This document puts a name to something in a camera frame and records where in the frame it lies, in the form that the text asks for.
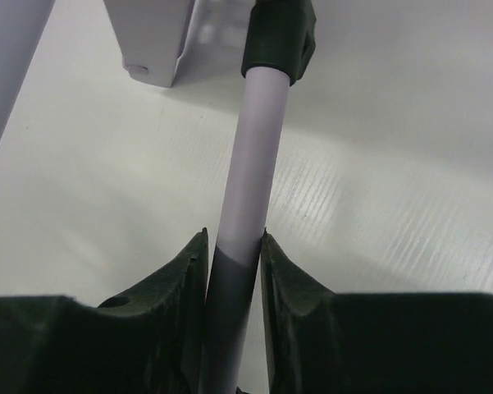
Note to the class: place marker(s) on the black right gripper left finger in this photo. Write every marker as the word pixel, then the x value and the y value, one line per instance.
pixel 146 339

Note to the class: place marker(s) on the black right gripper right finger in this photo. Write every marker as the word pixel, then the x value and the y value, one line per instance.
pixel 319 341

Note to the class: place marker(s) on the lilac tripod music stand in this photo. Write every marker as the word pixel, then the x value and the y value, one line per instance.
pixel 151 35

